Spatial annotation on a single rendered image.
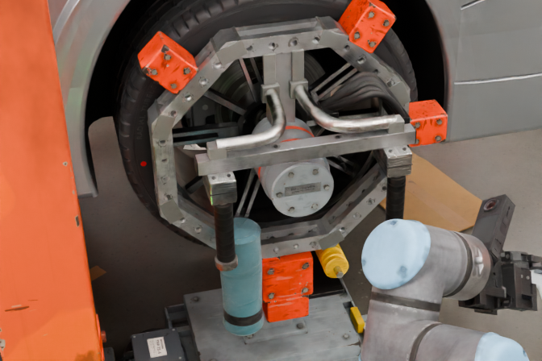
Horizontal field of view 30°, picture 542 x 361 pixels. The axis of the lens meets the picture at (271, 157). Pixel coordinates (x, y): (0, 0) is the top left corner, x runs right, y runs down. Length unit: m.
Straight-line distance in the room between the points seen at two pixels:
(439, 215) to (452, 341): 2.18
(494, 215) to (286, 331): 1.20
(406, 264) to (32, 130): 0.58
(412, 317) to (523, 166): 2.44
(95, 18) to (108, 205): 1.56
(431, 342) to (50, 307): 0.70
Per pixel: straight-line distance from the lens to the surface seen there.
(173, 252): 3.24
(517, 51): 2.30
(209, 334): 2.60
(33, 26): 1.43
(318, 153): 1.89
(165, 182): 2.08
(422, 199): 3.45
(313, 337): 2.58
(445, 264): 1.31
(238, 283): 2.11
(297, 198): 1.99
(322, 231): 2.26
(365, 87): 1.95
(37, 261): 1.63
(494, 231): 1.44
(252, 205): 2.29
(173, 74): 1.96
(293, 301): 2.34
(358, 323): 2.69
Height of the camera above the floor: 1.97
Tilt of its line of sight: 33 degrees down
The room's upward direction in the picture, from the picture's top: 1 degrees counter-clockwise
